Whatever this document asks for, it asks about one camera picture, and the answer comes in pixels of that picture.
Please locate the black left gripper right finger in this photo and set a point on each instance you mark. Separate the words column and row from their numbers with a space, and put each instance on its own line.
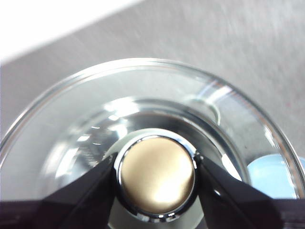
column 238, row 205

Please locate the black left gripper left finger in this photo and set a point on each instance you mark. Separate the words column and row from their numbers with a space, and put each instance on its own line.
column 71, row 210

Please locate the glass lid with green knob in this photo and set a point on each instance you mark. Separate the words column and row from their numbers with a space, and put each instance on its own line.
column 157, row 176

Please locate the blue round plate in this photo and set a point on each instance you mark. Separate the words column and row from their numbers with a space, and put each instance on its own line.
column 267, row 174

